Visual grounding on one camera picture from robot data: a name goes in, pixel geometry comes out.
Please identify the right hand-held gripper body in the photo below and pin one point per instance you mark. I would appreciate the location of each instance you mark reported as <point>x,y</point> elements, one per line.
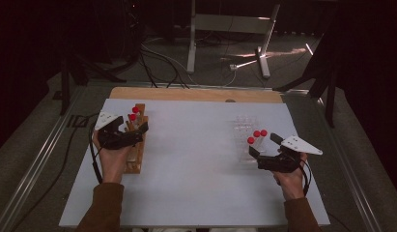
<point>300,145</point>

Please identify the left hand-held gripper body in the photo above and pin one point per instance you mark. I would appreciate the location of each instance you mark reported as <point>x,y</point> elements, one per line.
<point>106,119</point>

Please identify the wooden test tube rack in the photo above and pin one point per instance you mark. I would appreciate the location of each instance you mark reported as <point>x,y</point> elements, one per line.
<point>138,158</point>

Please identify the clear plastic test tube rack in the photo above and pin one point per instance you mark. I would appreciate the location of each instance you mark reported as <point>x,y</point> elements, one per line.
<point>242,124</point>

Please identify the person's right hand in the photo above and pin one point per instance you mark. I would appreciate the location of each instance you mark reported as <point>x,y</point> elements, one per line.
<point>291,185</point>

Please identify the person's left hand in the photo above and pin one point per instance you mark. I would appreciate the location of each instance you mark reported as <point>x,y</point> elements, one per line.
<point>114,164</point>

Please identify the black tripod stand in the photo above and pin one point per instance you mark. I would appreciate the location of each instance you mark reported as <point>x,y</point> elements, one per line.
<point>64,80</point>
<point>329,96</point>

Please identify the white table mat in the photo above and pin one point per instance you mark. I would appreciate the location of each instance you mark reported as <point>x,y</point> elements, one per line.
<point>192,161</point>

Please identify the white power adapter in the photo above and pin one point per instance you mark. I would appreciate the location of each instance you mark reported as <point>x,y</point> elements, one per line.
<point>233,67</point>

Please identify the white metal stand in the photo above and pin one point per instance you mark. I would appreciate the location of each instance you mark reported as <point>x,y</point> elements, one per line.
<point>228,24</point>

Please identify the metal floor rail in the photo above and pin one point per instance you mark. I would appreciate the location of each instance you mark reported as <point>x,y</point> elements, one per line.
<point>350,174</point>
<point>35,167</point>

